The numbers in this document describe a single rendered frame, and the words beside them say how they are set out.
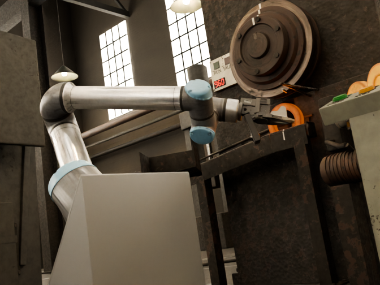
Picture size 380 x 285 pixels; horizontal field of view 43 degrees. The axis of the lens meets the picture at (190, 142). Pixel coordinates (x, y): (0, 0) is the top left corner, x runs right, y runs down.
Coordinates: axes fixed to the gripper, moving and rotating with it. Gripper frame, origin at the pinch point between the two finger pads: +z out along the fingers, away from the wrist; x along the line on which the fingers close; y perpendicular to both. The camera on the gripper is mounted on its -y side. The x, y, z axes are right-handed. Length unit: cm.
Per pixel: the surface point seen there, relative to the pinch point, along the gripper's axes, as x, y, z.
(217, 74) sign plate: 73, 48, -40
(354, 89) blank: 4.0, 17.5, 22.7
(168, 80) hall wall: 873, 367, -259
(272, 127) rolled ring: 46.8, 12.3, -6.3
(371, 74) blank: -8.0, 18.5, 26.4
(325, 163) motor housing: 16.5, -10.2, 15.8
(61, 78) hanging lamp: 841, 332, -512
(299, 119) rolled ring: 37.7, 14.8, 5.1
